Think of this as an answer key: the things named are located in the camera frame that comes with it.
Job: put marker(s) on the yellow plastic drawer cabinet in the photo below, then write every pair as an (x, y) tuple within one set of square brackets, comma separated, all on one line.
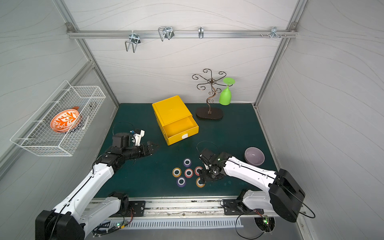
[(175, 120)]

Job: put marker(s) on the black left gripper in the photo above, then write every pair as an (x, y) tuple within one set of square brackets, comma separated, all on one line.
[(145, 149)]

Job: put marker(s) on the orange patterned bowl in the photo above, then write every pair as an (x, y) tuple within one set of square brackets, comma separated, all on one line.
[(65, 121)]

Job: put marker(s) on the purple tape roll lower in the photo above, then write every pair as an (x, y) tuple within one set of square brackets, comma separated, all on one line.
[(181, 182)]

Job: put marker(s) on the metal double hook left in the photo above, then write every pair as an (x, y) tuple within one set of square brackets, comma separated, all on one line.
[(132, 42)]

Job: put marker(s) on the purple tape roll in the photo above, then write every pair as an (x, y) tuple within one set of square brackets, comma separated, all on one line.
[(187, 162), (181, 182)]

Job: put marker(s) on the metal double hook centre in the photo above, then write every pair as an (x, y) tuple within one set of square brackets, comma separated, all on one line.
[(166, 33)]

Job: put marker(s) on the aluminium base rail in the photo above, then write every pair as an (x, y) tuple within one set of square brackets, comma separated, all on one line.
[(180, 207)]

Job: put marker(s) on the white wire basket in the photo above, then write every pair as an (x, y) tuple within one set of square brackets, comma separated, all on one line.
[(36, 135)]

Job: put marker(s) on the metal single hook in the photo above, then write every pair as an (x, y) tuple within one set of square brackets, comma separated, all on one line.
[(201, 32)]

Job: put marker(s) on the metal double hook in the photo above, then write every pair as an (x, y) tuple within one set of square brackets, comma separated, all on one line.
[(166, 33), (132, 42)]

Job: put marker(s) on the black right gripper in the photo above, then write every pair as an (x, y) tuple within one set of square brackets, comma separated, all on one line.
[(205, 159)]

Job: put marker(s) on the bronze scrollwork cup stand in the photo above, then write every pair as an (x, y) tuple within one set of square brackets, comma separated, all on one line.
[(209, 113)]

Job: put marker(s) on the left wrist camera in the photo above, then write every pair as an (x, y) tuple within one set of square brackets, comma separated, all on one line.
[(137, 136)]

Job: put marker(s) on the metal hook right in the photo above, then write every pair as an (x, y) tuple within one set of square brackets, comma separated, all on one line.
[(273, 34)]

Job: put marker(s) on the red tape roll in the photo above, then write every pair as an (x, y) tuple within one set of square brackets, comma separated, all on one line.
[(189, 173), (197, 170)]

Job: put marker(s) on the aluminium horizontal rail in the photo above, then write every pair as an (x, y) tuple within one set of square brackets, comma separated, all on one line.
[(179, 34)]

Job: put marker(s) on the purple grey bowl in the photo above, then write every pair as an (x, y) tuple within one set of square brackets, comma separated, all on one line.
[(254, 156)]

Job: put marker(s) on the green plastic wine glass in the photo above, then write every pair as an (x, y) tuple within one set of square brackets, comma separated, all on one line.
[(226, 95)]

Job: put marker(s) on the purple tape roll upper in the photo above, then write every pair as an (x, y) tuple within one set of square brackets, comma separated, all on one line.
[(187, 162)]

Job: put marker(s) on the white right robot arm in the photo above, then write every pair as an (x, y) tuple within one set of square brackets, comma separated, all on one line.
[(282, 194)]

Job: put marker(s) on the orange tape roll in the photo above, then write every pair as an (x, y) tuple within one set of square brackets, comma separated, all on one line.
[(176, 172), (199, 183)]

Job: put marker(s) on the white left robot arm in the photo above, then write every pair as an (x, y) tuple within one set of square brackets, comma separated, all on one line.
[(69, 220)]

